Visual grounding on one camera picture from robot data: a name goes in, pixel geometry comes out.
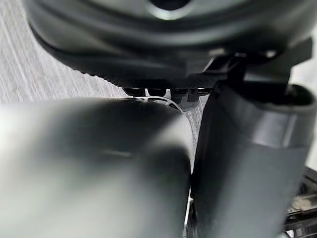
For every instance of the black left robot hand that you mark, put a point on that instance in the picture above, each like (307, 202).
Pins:
(153, 47)

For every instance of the silver robot leg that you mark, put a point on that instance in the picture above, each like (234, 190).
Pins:
(81, 168)

